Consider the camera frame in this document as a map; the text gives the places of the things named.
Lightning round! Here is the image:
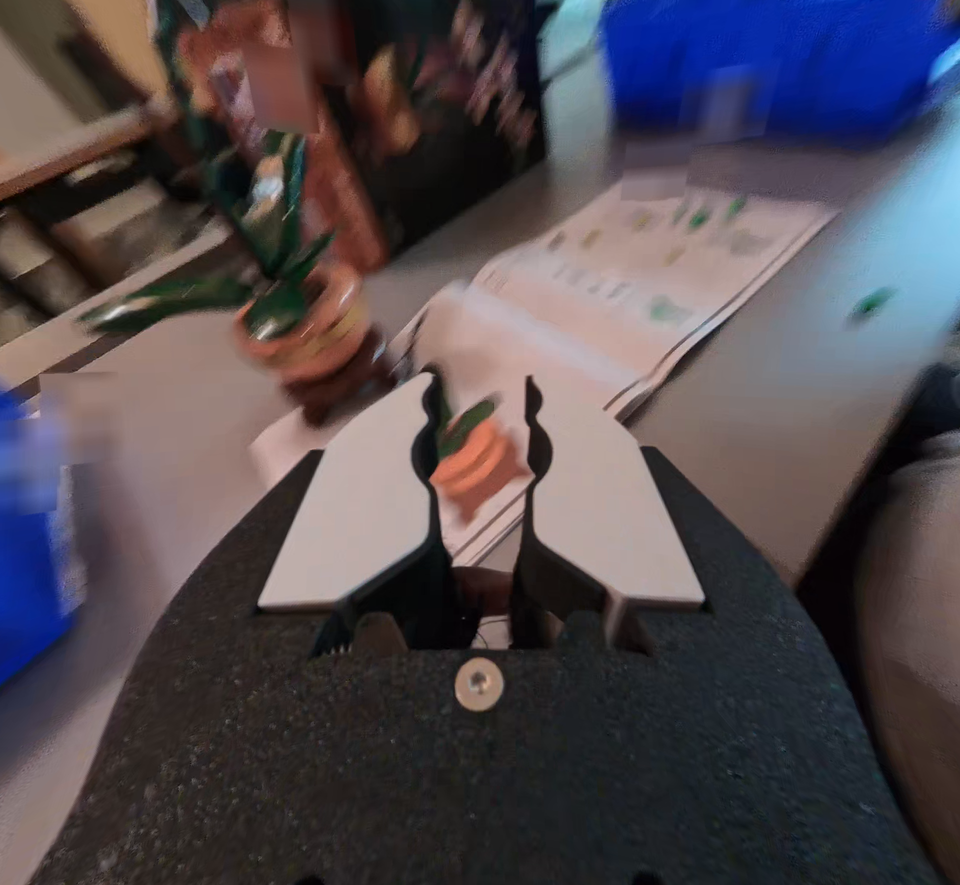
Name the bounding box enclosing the person's left hand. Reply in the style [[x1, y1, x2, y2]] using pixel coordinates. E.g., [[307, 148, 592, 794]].
[[453, 566, 519, 616]]

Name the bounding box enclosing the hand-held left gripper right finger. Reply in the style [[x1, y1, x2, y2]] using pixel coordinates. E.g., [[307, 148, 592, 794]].
[[513, 373, 708, 650]]

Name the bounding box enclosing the blue plastic bin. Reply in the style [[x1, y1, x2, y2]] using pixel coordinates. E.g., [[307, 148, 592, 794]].
[[600, 0, 960, 151]]

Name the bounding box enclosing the blue plastic container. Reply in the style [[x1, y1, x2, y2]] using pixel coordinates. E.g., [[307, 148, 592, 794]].
[[0, 386, 87, 687]]

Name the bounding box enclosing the dark orchid brick set box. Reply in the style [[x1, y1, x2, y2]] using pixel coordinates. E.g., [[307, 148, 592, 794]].
[[176, 0, 549, 271]]

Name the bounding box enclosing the white instruction booklet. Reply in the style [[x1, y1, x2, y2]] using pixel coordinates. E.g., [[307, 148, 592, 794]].
[[251, 180, 840, 564]]

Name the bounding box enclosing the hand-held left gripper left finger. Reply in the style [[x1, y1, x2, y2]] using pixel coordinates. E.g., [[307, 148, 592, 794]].
[[257, 372, 456, 614]]

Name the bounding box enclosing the brick orchid plant model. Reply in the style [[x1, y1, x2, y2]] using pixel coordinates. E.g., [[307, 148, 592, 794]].
[[78, 0, 395, 427]]

